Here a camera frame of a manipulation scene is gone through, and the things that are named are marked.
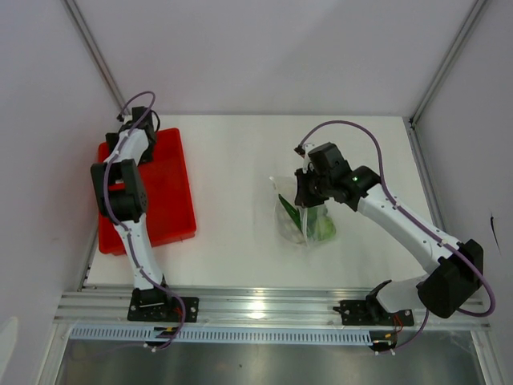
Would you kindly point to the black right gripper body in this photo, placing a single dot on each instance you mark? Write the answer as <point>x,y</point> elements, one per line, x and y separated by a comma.
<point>314,189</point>

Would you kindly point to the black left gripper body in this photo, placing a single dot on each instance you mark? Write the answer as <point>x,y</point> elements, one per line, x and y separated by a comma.
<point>154,143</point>

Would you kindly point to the green chili pepper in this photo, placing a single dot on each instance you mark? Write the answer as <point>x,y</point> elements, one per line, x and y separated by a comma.
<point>292,212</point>

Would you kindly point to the clear zip top bag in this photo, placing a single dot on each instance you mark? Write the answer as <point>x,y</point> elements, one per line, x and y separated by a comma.
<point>287,187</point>

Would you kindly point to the green round lime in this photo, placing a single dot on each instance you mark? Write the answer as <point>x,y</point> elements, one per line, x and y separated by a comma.
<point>321,229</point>

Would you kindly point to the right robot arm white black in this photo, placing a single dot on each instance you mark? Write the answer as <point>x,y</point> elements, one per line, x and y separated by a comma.
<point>451,267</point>

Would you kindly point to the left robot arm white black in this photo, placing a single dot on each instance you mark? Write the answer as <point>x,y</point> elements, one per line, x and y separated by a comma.
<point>122,199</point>

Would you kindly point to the red plastic tray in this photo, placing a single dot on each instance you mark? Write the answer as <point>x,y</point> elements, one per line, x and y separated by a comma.
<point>170,215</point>

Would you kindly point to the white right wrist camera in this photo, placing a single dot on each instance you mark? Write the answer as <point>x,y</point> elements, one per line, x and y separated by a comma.
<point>303,149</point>

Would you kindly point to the right aluminium corner post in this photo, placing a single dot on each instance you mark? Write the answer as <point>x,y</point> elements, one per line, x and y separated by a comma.
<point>449,59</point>

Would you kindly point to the aluminium corner post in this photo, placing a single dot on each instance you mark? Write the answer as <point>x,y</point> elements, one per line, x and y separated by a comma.
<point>91,45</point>
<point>449,59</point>

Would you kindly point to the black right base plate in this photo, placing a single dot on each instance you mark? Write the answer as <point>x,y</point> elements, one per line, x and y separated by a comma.
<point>363,313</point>

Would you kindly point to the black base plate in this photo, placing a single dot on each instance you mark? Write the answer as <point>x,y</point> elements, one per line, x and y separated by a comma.
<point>363,313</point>
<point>164,309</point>

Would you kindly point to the left aluminium corner post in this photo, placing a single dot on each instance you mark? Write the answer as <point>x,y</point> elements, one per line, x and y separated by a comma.
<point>91,45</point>

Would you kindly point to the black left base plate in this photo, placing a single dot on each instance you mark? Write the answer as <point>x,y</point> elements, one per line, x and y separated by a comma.
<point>164,309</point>

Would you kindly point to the aluminium rail frame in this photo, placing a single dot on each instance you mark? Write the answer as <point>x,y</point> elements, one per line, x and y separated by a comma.
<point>225,307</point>

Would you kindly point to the white slotted cable duct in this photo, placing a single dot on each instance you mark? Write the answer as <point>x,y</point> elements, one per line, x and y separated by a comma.
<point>160,334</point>

